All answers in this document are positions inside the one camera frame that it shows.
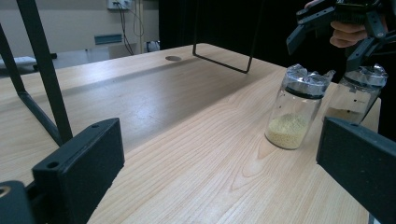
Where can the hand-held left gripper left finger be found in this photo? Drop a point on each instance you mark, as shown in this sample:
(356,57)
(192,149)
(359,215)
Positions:
(77,168)

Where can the white power strip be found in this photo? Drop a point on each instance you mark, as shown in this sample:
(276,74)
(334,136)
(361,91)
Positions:
(119,3)

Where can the white flat object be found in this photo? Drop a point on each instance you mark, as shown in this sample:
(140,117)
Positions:
(18,61)

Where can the blue rectangular label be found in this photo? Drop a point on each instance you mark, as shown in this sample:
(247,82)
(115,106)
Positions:
(107,39)

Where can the black metal-legged shelf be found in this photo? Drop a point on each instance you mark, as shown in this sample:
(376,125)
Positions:
(46,77)

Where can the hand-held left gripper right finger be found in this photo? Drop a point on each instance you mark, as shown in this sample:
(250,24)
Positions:
(358,158)

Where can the foil-capped jar of yellow grains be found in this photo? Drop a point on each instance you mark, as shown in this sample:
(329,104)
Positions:
(295,109)

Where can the dark curtain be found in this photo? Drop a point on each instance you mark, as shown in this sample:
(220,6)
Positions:
(224,25)

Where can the foil-capped jar of brown grains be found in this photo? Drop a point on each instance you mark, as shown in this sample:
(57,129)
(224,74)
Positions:
(355,93)

